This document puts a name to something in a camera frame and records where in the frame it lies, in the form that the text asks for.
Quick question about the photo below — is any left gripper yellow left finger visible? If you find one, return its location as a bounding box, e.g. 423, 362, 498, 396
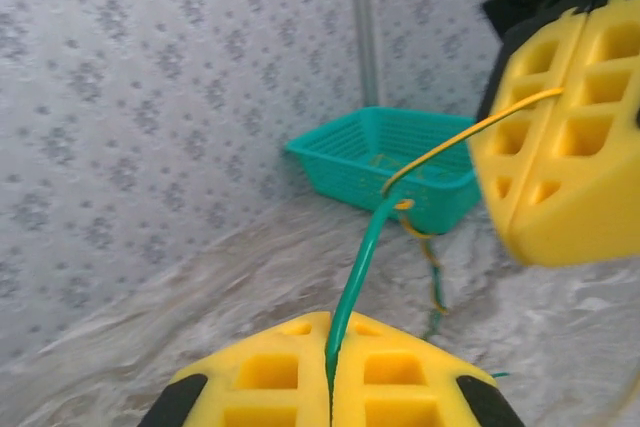
135, 310, 335, 427

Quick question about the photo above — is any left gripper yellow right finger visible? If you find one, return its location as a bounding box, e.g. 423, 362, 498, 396
329, 310, 527, 427

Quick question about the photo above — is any teal plastic basket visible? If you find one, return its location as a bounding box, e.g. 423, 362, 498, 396
284, 105, 482, 236

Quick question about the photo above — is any aluminium frame post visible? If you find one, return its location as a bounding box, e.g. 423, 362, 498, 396
349, 0, 384, 108

